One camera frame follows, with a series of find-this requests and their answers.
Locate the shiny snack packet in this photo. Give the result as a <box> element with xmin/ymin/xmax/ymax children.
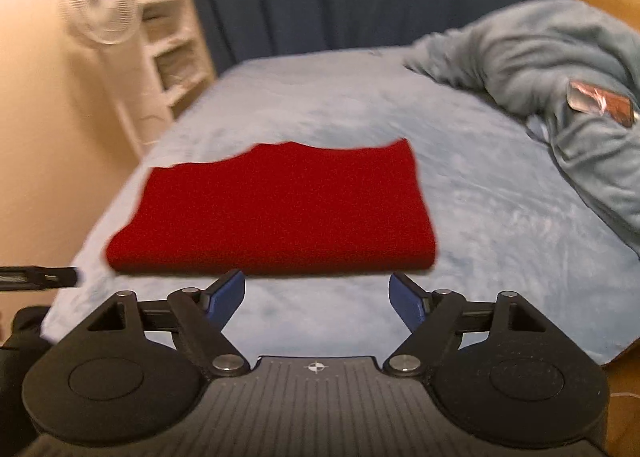
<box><xmin>566</xmin><ymin>81</ymin><xmax>637</xmax><ymax>128</ymax></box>

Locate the white shelf unit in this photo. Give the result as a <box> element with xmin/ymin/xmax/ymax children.
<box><xmin>121</xmin><ymin>0</ymin><xmax>217</xmax><ymax>110</ymax></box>

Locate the white standing fan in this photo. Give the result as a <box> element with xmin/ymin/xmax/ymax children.
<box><xmin>61</xmin><ymin>0</ymin><xmax>172</xmax><ymax>158</ymax></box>

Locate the red knit cardigan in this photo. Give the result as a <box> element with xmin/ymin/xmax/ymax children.
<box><xmin>105</xmin><ymin>138</ymin><xmax>437</xmax><ymax>276</ymax></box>

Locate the grey-blue crumpled blanket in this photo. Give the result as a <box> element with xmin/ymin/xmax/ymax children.
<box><xmin>405</xmin><ymin>0</ymin><xmax>639</xmax><ymax>250</ymax></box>

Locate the black bag on floor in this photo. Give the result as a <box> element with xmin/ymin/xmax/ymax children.
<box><xmin>0</xmin><ymin>307</ymin><xmax>51</xmax><ymax>456</ymax></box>

